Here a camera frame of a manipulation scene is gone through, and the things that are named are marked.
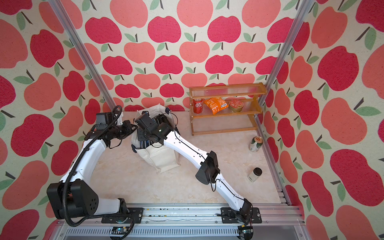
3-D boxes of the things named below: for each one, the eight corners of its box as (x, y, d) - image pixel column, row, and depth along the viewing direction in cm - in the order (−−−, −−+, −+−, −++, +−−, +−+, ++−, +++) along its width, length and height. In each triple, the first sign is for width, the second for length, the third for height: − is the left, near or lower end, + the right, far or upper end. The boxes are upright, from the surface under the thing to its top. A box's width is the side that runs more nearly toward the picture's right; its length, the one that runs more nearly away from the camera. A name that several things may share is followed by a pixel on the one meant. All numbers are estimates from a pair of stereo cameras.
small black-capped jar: (248, 182, 87) (254, 175, 79) (246, 174, 90) (252, 167, 82) (257, 182, 87) (263, 175, 79) (254, 174, 90) (261, 167, 82)
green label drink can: (249, 153, 99) (255, 144, 91) (247, 145, 103) (252, 136, 94) (258, 153, 99) (264, 144, 91) (255, 145, 103) (261, 136, 94)
